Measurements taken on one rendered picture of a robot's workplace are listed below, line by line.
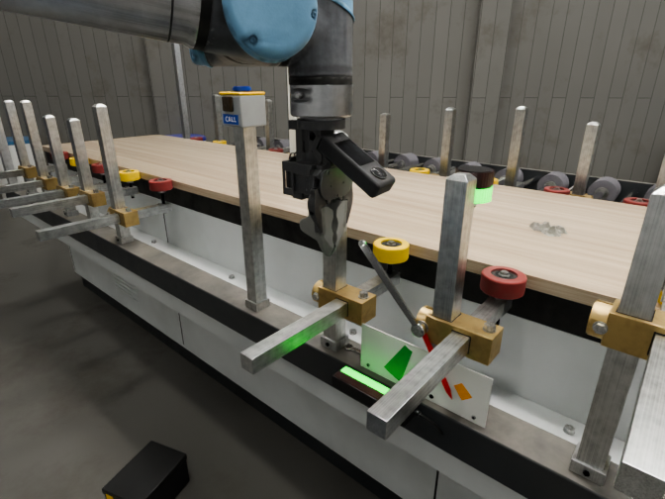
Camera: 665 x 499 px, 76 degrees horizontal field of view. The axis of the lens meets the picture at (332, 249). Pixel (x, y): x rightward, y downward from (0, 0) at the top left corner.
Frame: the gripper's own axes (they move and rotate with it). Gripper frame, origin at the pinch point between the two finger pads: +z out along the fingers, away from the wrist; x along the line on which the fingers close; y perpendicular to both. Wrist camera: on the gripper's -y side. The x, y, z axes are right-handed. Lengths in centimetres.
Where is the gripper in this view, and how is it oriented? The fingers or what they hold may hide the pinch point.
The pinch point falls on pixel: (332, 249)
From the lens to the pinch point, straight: 67.9
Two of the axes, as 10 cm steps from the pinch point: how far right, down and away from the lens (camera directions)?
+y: -7.6, -2.4, 6.0
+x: -6.5, 2.8, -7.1
